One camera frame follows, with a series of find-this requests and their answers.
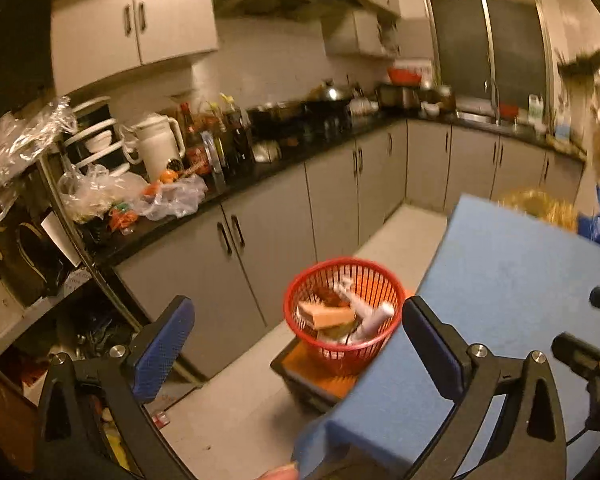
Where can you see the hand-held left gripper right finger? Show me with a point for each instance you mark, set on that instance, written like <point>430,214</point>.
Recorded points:
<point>432,355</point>

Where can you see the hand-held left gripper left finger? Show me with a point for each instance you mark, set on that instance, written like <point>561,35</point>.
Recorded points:
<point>165,345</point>

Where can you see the white spray bottle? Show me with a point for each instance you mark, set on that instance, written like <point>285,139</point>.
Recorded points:
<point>375,317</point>

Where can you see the red plastic basket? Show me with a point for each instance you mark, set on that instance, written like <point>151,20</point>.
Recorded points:
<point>347,362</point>

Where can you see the orange medicine box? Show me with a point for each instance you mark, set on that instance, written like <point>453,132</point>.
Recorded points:
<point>330,316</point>

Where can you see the red foil wrapper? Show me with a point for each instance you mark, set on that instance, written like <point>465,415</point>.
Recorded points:
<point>330,296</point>

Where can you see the person's left hand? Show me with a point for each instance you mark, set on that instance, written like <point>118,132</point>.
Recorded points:
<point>280,473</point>

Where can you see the blue tablecloth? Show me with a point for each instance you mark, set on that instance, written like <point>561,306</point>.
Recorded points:
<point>505,270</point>

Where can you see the yellow plastic bag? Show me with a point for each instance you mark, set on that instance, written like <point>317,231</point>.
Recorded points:
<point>540,207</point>

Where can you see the metal storage shelf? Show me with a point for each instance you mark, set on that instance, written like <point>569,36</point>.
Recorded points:
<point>65,280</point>

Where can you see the orange topped stool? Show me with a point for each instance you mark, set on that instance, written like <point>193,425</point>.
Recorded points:
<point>305,385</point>

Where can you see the clear bags with oranges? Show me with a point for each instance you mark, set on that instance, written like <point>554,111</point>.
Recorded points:
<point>130,195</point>

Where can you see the blue label detergent bottle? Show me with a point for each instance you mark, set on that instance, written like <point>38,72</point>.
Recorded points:
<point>562,125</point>

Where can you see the beige base cabinets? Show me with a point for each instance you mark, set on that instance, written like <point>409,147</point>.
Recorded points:
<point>330,200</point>

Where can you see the white kettle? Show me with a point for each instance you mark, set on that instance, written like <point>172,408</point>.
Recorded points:
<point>155,145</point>

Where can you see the green label detergent bottle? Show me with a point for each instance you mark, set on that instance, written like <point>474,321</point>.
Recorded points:
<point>535,109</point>

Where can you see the red sink tub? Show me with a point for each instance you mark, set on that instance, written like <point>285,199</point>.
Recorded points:
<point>507,110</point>

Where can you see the cluster of condiment bottles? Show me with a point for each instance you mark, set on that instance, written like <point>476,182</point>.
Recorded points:
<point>220,135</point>

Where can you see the white dish rack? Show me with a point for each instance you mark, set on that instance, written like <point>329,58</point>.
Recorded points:
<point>97,135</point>

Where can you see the chrome faucet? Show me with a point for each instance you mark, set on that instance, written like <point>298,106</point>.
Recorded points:
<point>495,100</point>

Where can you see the black kitchen countertop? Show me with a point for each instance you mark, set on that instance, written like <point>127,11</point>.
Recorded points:
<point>305,152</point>

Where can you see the small white bowl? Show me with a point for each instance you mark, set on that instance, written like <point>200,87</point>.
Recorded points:
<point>431,110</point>

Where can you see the crinkled clear plastic bag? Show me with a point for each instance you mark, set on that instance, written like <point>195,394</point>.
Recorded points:
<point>15,145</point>

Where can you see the dark countertop oven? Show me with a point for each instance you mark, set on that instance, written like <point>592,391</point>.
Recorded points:
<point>397,97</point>

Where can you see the red plastic basin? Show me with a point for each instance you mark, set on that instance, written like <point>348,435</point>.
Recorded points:
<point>405,76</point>

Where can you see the steel wok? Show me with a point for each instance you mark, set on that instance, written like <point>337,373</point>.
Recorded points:
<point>332,92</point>

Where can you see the kitchen window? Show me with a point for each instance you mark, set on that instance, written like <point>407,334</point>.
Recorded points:
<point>480,45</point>

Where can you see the beige wall cabinets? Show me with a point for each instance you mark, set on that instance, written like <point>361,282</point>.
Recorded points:
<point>170,20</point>

